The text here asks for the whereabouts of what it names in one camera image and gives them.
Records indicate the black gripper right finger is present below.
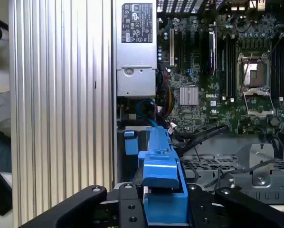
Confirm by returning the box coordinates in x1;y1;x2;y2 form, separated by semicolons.
186;184;284;228

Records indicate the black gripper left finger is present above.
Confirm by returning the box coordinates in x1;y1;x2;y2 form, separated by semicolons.
18;183;146;228

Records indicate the blue disk carrier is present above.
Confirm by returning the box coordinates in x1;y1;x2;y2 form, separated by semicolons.
137;126;189;227

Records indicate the black RAM slot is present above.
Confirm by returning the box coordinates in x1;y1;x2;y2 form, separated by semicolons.
229;35;235;103
277;40;284;102
221;35;227;100

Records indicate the black expansion slot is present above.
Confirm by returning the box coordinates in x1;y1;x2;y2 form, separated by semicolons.
179;30;184;68

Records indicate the white expansion slot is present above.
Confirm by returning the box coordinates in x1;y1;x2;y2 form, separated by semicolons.
169;28;175;67

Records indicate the metal drive cage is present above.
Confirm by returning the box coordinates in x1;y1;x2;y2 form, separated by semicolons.
180;137;284;205

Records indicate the metal socket cover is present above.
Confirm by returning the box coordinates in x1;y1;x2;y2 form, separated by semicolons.
242;87;275;117

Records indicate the green motherboard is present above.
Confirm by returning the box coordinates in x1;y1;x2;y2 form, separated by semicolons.
156;11;284;141

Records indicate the silver chipset heatsink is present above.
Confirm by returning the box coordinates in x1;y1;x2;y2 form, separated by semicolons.
179;86;199;106

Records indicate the black PC case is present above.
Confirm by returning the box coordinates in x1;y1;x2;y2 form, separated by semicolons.
110;0;284;207

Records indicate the CPU socket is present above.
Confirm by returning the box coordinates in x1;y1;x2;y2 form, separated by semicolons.
237;53;272;95

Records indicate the thin metal locking lever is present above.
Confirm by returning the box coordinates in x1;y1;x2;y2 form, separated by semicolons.
271;25;284;53
241;53;253;81

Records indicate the silver power supply unit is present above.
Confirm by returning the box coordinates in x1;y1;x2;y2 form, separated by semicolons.
115;0;158;97

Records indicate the blue disk bay bracket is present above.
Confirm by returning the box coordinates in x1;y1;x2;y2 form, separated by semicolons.
123;129;136;155

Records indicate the broad black disk wire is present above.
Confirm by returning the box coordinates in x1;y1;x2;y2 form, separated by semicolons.
180;125;228;154

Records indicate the blue disk wire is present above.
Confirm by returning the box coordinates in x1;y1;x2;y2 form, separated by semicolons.
135;99;158;130

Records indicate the black wire white connector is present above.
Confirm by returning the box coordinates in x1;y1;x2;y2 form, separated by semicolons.
156;111;178;133

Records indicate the yellow red wire bundle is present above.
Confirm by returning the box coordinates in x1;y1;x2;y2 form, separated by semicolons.
156;71;175;118

